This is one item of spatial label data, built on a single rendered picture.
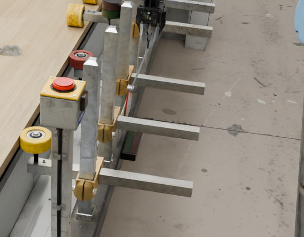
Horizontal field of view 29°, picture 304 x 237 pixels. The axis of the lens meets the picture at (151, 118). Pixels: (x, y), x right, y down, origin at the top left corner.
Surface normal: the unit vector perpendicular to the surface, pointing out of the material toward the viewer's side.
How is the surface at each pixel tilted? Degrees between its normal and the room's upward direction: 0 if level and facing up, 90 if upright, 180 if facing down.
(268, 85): 0
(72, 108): 90
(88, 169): 90
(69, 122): 90
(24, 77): 0
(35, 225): 0
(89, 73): 90
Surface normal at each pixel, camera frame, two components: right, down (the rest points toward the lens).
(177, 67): 0.09, -0.85
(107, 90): -0.13, 0.50
